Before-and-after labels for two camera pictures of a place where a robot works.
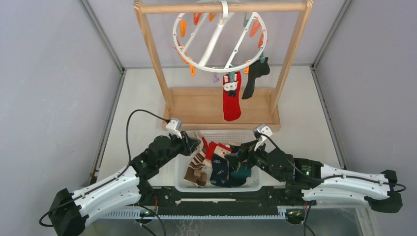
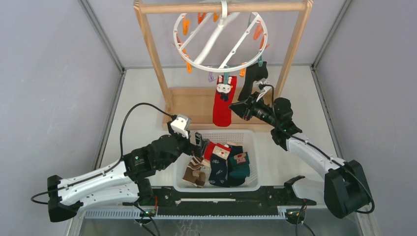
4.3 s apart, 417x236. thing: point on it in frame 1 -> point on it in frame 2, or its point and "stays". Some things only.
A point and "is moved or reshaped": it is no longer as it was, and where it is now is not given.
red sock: (231, 85) is moved or reshaped
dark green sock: (243, 171) stays
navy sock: (234, 182) stays
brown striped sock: (194, 173) stays
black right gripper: (235, 159) -> (245, 109)
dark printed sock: (219, 177) stays
